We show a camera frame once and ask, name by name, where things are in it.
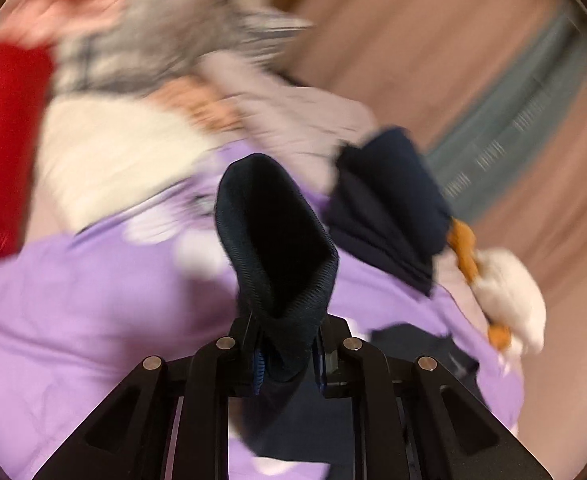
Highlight peach patterned cloth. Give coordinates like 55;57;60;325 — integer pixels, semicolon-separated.
158;79;245;132

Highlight orange cloth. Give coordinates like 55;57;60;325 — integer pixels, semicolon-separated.
445;219;513;352

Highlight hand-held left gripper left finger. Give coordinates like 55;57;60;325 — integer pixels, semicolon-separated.
32;316;269;480

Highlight grey plaid garment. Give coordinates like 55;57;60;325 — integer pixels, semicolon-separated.
54;0;315;97

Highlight purple floral bed sheet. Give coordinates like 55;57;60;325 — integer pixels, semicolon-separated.
0;140;525;480

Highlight folded navy clothes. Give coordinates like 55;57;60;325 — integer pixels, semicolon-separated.
326;126;455;297

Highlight pink red cloth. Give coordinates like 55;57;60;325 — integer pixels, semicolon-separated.
4;0;157;49

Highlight teal striped rug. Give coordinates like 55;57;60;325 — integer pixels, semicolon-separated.
425;4;587;222

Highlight cream white cloth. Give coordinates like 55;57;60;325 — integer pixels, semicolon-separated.
38;95;235;232

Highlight dark navy garment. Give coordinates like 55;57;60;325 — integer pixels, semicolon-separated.
215;152;489;480

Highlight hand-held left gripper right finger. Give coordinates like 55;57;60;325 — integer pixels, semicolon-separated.
313;314;555;480

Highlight light lilac-grey garment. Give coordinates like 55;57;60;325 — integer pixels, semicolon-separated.
198;52;380;192

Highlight red garment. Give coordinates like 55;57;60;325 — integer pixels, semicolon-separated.
0;44;58;267

